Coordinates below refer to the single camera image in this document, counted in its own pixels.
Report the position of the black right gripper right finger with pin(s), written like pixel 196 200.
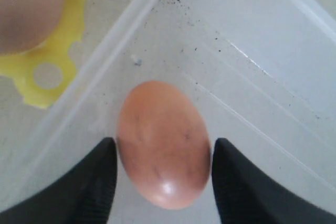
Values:
pixel 245 194

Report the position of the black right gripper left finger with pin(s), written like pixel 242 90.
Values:
pixel 85 194

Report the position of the brown egg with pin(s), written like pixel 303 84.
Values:
pixel 164 145

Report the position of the yellow plastic egg tray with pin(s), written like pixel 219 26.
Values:
pixel 20 67

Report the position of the clear plastic container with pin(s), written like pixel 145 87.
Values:
pixel 261 73

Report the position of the brown egg speckled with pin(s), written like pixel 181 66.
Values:
pixel 27 23

